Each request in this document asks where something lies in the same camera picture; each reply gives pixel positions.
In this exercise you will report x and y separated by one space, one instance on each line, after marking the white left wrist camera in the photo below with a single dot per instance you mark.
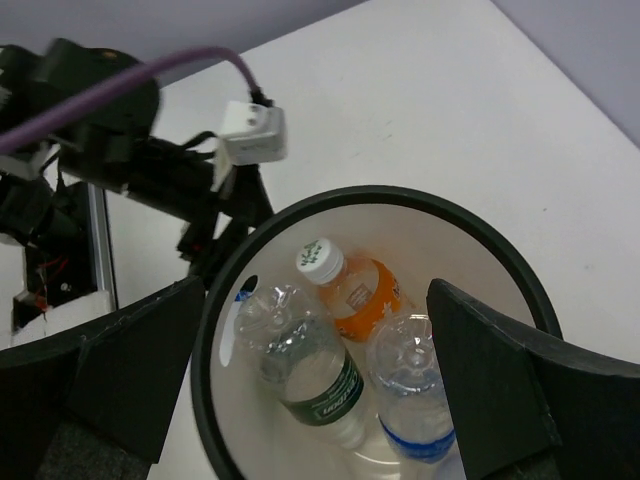
249 134

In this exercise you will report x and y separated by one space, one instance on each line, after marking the green label clear plastic bottle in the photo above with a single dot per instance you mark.
298 354

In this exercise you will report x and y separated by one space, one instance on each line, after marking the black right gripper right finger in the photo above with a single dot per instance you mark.
527 405

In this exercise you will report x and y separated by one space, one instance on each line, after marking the orange juice bottle white cap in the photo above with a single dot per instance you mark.
358 291

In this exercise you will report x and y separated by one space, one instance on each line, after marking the blue label white cap bottle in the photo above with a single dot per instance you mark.
408 387

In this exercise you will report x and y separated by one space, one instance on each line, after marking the aluminium rail behind table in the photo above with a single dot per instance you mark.
71 258

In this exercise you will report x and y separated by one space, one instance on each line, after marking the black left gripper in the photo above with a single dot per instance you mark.
218 209

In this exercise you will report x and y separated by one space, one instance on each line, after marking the white bin with black rim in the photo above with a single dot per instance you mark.
245 431

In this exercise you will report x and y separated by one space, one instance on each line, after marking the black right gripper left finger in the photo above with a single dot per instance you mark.
96 401

